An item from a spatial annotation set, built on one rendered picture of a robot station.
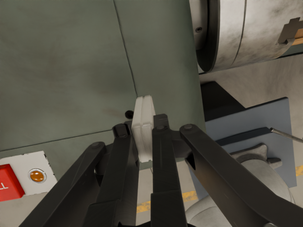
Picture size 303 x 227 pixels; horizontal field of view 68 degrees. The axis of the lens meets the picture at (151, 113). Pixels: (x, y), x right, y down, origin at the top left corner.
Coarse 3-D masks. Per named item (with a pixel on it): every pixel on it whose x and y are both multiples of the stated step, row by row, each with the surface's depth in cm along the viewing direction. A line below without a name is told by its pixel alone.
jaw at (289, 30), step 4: (292, 20) 32; (296, 20) 32; (284, 24) 32; (288, 24) 32; (292, 24) 32; (296, 24) 32; (300, 24) 32; (284, 28) 33; (288, 28) 33; (292, 28) 33; (296, 28) 33; (300, 28) 35; (284, 32) 33; (288, 32) 34; (292, 32) 34; (296, 32) 34; (280, 36) 34; (284, 36) 34; (288, 36) 34; (292, 36) 34; (280, 40) 35; (284, 40) 35
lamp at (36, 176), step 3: (33, 171) 35; (36, 171) 35; (30, 174) 35; (33, 174) 35; (36, 174) 35; (39, 174) 35; (42, 174) 35; (33, 177) 35; (36, 177) 35; (39, 177) 35; (42, 177) 35; (33, 180) 36; (36, 180) 35; (39, 180) 35
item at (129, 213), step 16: (112, 128) 15; (128, 128) 15; (128, 144) 14; (112, 160) 13; (128, 160) 12; (112, 176) 11; (128, 176) 12; (112, 192) 10; (128, 192) 11; (96, 208) 9; (112, 208) 9; (128, 208) 10; (96, 224) 8; (112, 224) 8; (128, 224) 10
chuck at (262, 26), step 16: (256, 0) 29; (272, 0) 29; (288, 0) 29; (256, 16) 30; (272, 16) 30; (288, 16) 30; (256, 32) 32; (272, 32) 32; (240, 48) 34; (256, 48) 35; (272, 48) 35; (288, 48) 36; (240, 64) 40
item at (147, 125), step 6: (150, 96) 22; (144, 102) 20; (150, 102) 20; (144, 108) 19; (150, 108) 19; (144, 114) 17; (150, 114) 17; (144, 120) 16; (150, 120) 16; (144, 126) 16; (150, 126) 16; (144, 132) 16; (150, 132) 16; (144, 138) 16; (150, 138) 16; (150, 144) 16; (150, 150) 16; (150, 156) 16
